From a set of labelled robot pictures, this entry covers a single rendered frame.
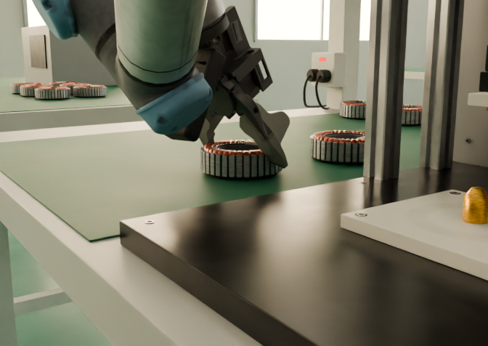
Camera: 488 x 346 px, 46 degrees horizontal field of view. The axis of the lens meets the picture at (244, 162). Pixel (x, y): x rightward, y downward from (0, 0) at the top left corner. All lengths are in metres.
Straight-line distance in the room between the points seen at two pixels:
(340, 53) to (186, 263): 1.16
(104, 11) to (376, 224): 0.33
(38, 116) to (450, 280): 1.38
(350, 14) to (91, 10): 1.04
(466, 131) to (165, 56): 0.44
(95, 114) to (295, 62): 4.60
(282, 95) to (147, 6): 5.63
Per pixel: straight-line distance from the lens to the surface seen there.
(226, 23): 0.70
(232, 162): 0.72
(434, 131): 0.74
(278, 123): 0.74
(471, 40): 0.79
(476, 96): 0.51
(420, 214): 0.50
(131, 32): 0.48
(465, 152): 0.79
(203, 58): 0.69
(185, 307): 0.39
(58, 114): 1.66
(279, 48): 6.01
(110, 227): 0.56
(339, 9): 1.56
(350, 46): 1.56
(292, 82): 6.13
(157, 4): 0.43
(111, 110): 1.71
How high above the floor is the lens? 0.92
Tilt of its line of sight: 11 degrees down
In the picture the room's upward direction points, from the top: straight up
